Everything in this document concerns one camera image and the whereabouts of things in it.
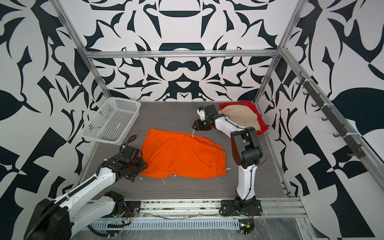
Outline white slotted cable duct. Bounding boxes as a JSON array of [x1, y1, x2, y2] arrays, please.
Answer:
[[91, 219, 240, 231]]

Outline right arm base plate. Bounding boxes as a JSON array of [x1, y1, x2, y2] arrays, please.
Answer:
[[219, 198, 263, 217]]

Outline aluminium frame right post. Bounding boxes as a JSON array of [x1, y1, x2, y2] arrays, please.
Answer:
[[254, 0, 308, 105]]

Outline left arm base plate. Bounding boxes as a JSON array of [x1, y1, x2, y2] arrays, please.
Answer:
[[114, 201, 142, 218]]

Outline beige shorts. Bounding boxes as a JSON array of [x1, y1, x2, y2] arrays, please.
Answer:
[[218, 105, 262, 131]]

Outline black hook rack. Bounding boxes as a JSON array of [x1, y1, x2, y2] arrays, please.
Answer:
[[296, 72, 367, 159]]

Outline aluminium frame left post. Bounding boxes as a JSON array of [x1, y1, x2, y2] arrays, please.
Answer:
[[49, 0, 112, 98]]

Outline aluminium frame post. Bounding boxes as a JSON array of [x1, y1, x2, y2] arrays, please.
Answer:
[[254, 0, 308, 105], [49, 0, 112, 98]]

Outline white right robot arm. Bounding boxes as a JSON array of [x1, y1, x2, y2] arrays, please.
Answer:
[[193, 105, 263, 210]]

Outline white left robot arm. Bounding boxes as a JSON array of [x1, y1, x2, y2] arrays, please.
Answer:
[[24, 144, 147, 240]]

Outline aluminium frame horizontal bar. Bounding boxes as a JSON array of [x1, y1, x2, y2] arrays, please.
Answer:
[[87, 50, 276, 59]]

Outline orange shorts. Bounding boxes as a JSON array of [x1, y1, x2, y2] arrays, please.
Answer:
[[141, 129, 226, 179]]

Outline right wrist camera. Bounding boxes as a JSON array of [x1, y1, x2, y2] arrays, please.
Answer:
[[197, 107, 207, 121]]

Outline aluminium frame right side bar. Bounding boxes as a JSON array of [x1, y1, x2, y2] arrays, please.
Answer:
[[278, 48, 384, 189]]

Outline white plastic laundry basket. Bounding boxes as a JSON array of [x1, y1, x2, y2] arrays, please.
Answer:
[[82, 97, 142, 145]]

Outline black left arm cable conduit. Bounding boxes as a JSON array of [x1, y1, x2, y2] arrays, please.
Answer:
[[25, 134, 139, 240]]

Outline aluminium mounting rail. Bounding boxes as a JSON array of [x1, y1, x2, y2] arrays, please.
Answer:
[[52, 197, 308, 221]]

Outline red shorts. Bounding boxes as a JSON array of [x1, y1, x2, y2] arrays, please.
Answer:
[[220, 101, 269, 135]]

